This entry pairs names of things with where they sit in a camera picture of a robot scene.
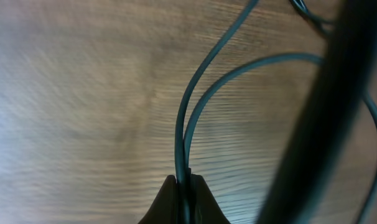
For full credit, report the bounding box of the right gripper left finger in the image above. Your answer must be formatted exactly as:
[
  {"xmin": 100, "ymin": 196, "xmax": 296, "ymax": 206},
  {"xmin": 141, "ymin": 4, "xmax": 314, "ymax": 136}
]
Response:
[{"xmin": 138, "ymin": 175, "xmax": 177, "ymax": 224}]

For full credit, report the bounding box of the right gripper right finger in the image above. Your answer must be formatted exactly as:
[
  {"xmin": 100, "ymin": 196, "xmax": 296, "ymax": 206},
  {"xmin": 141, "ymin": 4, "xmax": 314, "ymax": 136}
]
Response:
[{"xmin": 190, "ymin": 174, "xmax": 230, "ymax": 224}]

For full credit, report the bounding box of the right camera black cable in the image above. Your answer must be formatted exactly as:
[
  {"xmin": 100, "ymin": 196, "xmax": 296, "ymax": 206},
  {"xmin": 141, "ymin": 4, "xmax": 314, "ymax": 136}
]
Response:
[{"xmin": 256, "ymin": 0, "xmax": 377, "ymax": 224}]

